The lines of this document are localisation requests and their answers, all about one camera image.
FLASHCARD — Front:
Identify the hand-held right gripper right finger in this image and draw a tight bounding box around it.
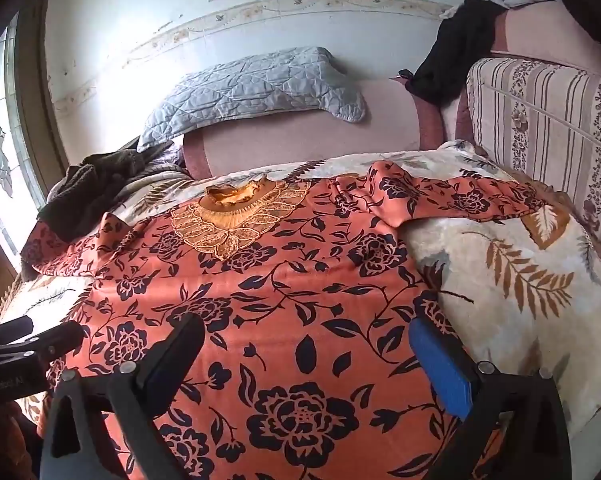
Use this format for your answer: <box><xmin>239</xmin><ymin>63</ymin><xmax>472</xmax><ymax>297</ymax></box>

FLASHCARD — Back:
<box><xmin>409</xmin><ymin>316</ymin><xmax>574</xmax><ymax>480</ymax></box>

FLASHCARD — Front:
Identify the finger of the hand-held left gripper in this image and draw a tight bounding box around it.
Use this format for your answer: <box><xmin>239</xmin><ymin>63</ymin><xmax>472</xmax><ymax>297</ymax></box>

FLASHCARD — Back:
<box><xmin>0</xmin><ymin>316</ymin><xmax>35</xmax><ymax>348</ymax></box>
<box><xmin>25</xmin><ymin>321</ymin><xmax>85</xmax><ymax>362</ymax></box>

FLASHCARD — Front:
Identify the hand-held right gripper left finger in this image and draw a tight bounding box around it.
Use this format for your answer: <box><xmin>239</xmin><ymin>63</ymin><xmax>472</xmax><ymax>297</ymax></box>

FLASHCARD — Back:
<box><xmin>39</xmin><ymin>312</ymin><xmax>206</xmax><ymax>480</ymax></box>

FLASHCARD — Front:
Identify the orange floral shirt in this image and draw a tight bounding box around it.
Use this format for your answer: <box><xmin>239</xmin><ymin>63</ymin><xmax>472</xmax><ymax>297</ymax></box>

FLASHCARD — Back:
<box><xmin>23</xmin><ymin>160</ymin><xmax>556</xmax><ymax>480</ymax></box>

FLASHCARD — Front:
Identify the cream leaf-print blanket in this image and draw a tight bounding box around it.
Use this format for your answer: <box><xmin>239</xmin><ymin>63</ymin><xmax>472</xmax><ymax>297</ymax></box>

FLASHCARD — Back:
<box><xmin>0</xmin><ymin>140</ymin><xmax>601</xmax><ymax>441</ymax></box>

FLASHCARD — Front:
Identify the dark brown furry garment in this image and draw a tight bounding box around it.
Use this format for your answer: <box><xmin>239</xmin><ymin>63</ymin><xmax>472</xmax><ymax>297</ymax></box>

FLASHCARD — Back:
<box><xmin>36</xmin><ymin>147</ymin><xmax>174</xmax><ymax>241</ymax></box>

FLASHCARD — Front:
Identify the striped grey cloth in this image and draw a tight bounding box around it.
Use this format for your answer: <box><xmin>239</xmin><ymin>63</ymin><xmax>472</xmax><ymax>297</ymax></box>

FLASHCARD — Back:
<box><xmin>143</xmin><ymin>142</ymin><xmax>194</xmax><ymax>178</ymax></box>

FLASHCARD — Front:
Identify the pink bolster cushion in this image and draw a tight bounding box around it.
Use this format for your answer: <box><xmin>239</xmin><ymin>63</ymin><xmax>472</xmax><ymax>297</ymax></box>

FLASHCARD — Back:
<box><xmin>491</xmin><ymin>0</ymin><xmax>601</xmax><ymax>81</ymax></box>
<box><xmin>183</xmin><ymin>77</ymin><xmax>446</xmax><ymax>181</ymax></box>

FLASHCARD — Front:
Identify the striped floral cushion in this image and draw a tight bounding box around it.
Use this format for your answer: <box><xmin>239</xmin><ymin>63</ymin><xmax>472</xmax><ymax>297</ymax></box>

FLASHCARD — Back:
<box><xmin>461</xmin><ymin>57</ymin><xmax>601</xmax><ymax>251</ymax></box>

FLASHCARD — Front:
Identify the grey quilted pillow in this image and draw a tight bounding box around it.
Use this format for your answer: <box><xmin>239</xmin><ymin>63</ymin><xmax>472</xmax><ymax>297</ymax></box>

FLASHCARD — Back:
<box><xmin>137</xmin><ymin>46</ymin><xmax>367</xmax><ymax>153</ymax></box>

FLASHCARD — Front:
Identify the black garment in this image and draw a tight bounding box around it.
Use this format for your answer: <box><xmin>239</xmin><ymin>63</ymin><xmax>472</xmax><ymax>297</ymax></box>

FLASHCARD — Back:
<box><xmin>411</xmin><ymin>0</ymin><xmax>506</xmax><ymax>108</ymax></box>

